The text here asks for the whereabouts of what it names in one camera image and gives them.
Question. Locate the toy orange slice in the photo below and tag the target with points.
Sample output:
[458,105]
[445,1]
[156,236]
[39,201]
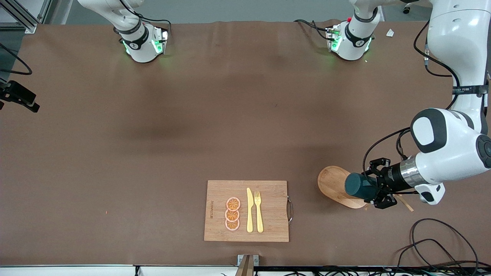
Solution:
[232,215]
[232,225]
[233,203]

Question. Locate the metal bracket at table edge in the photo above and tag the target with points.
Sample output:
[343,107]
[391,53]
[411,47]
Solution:
[246,264]

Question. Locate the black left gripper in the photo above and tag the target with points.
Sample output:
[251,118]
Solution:
[389,178]

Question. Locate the pale yellow plastic knife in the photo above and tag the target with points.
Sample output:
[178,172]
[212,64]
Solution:
[249,211]

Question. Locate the teal ribbed mug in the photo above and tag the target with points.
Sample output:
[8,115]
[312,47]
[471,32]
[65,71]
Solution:
[358,186]

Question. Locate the white table edge rail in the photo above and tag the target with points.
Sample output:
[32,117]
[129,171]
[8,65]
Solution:
[76,270]

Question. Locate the black caster wheel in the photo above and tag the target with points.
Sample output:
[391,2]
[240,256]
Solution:
[406,8]

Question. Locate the small white paper scrap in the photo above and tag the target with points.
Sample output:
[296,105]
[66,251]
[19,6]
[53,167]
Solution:
[390,33]

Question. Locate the aluminium frame profile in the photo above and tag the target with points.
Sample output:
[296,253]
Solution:
[23,17]

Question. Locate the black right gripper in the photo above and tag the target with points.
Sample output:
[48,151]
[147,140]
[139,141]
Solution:
[15,93]

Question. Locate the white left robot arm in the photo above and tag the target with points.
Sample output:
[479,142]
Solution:
[452,153]

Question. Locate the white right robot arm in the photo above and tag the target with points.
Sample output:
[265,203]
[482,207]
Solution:
[138,42]

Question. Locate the pale yellow plastic fork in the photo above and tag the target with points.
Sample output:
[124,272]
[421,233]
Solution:
[259,214]

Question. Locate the wooden mug tree stand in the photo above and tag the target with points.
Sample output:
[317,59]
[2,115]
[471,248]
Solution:
[333,186]

